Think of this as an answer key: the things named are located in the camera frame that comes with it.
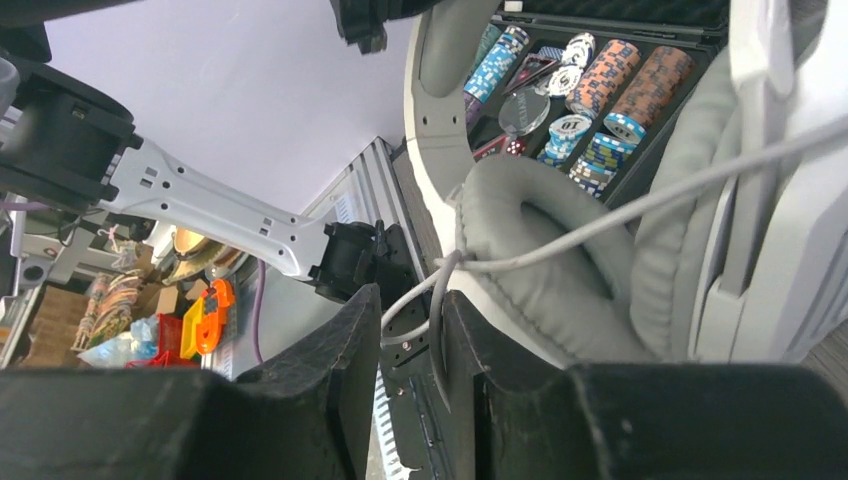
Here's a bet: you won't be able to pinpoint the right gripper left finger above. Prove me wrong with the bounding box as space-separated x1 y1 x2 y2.
1 284 381 479

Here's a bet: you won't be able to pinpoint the white grey angular headphones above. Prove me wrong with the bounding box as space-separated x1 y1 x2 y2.
405 1 847 367

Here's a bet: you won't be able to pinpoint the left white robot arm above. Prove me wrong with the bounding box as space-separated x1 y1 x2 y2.
1 1 427 306

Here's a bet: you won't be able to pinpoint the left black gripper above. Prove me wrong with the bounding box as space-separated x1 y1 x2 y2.
330 0 441 55

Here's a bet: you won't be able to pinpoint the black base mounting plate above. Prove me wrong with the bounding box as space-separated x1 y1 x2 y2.
370 221 465 480

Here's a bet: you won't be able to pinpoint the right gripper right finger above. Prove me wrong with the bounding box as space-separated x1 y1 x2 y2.
443 291 847 479

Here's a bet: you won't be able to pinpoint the black poker chip case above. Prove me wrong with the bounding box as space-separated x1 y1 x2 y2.
464 0 730 207

